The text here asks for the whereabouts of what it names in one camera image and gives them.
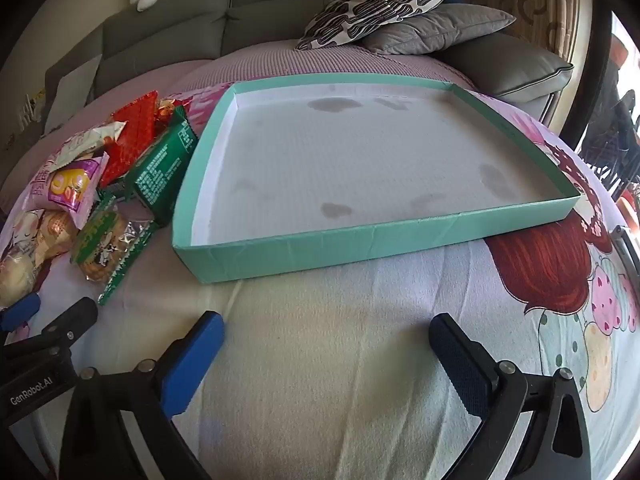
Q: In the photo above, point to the green white snack packet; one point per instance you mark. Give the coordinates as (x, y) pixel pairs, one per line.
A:
(184, 131)
(155, 177)

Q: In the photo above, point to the patterned beige curtain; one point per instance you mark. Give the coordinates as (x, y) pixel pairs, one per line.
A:
(525, 0)

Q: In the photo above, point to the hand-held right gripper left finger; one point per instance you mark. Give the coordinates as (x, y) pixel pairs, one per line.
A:
(192, 360)

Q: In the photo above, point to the purple swiss roll packet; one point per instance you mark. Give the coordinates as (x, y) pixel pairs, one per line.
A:
(67, 190)

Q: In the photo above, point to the red patterned snack packet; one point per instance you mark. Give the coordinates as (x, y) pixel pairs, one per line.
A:
(132, 135)

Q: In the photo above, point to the grey sofa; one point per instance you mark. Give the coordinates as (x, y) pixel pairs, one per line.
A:
(200, 25)

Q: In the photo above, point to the clear green-edged cookie packet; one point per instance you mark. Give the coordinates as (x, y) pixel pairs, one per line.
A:
(107, 242)

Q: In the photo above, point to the teal shallow cardboard box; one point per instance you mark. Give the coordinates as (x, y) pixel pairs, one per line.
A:
(350, 170)

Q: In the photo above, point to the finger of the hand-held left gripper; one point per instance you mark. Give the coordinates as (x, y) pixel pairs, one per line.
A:
(20, 310)
(75, 315)

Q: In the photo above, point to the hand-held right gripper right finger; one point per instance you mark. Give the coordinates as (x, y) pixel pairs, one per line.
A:
(462, 365)

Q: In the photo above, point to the metal-edged dark object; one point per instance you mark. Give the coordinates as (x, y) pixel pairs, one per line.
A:
(627, 247)

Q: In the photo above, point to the white yellow box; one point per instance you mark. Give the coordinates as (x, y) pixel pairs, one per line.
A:
(25, 110)

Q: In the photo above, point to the pink printed blanket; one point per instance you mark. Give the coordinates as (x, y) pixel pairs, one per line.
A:
(325, 340)

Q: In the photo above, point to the light grey cushion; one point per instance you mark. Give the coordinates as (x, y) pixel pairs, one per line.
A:
(70, 90)

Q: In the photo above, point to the beige bread packet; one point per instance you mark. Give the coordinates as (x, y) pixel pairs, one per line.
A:
(57, 232)

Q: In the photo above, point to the black white patterned pillow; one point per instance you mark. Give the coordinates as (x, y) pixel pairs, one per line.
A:
(380, 0)

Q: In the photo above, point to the black chair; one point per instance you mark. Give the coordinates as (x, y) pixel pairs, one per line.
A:
(617, 130)

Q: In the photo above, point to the cream white snack packet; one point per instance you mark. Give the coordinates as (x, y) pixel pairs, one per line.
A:
(90, 141)

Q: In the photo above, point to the grey pillow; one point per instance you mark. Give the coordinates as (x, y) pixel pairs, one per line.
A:
(440, 27)

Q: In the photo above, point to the clear steamed cake packet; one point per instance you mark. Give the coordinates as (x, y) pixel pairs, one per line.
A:
(17, 272)

